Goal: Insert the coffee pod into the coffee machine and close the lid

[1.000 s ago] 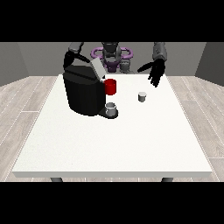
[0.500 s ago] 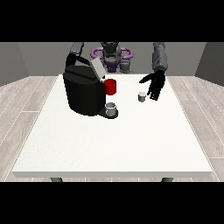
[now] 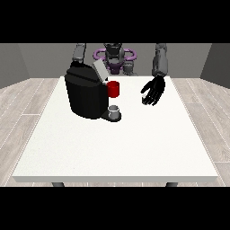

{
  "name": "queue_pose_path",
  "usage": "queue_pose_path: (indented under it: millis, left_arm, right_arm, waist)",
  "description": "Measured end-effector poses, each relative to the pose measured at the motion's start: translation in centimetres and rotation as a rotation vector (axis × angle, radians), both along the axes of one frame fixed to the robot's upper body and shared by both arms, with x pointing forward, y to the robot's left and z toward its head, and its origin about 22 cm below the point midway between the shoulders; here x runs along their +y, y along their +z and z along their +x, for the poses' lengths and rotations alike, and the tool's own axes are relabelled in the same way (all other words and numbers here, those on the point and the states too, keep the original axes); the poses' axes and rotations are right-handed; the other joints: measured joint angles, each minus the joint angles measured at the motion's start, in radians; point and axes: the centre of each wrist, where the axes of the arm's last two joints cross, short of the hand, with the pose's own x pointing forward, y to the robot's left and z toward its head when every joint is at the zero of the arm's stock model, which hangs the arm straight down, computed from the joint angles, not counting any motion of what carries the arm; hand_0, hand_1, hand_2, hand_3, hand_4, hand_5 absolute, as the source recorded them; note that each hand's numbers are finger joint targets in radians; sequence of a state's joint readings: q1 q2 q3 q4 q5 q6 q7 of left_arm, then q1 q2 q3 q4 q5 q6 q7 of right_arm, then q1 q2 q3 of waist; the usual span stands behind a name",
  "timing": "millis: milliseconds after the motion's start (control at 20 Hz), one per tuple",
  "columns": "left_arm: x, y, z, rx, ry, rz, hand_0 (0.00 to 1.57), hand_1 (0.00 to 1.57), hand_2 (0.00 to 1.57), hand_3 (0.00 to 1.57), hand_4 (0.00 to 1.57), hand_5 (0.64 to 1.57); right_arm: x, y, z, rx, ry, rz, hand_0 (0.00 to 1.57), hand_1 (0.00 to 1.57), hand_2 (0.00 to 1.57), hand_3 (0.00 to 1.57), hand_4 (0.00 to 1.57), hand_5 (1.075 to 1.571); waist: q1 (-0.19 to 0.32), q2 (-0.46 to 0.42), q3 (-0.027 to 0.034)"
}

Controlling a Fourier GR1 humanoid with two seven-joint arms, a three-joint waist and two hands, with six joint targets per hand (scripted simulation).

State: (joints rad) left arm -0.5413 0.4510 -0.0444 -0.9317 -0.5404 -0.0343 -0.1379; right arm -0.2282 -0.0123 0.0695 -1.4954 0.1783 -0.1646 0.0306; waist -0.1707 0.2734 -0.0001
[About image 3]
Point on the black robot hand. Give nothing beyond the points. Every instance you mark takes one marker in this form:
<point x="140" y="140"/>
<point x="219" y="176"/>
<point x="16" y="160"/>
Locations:
<point x="155" y="88"/>

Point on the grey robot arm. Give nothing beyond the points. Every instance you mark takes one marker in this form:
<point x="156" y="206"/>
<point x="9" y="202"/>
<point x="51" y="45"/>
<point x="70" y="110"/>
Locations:
<point x="79" y="53"/>
<point x="160" y="61"/>

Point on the small grey coffee pod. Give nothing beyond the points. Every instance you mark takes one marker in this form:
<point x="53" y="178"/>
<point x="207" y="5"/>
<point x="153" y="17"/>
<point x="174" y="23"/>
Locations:
<point x="144" y="97"/>

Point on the red pod holder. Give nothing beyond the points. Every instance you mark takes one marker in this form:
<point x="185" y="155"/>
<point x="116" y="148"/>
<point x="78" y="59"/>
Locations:
<point x="113" y="89"/>

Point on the pale grey machine lid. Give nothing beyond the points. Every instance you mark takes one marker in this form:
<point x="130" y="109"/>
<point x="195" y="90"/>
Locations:
<point x="100" y="70"/>

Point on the black coffee machine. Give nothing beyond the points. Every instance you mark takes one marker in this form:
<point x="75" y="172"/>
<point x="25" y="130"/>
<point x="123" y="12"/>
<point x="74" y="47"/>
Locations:
<point x="85" y="92"/>

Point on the small grey cup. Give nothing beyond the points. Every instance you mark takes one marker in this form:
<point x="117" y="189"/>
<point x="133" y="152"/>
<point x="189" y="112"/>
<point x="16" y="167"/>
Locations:
<point x="113" y="112"/>

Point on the grey robot trunk, purple rings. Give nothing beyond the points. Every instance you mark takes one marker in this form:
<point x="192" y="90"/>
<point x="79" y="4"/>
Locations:
<point x="114" y="51"/>

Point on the dark table leg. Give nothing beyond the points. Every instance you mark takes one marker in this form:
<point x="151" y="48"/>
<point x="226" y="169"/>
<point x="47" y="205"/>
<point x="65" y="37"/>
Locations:
<point x="171" y="184"/>
<point x="57" y="184"/>

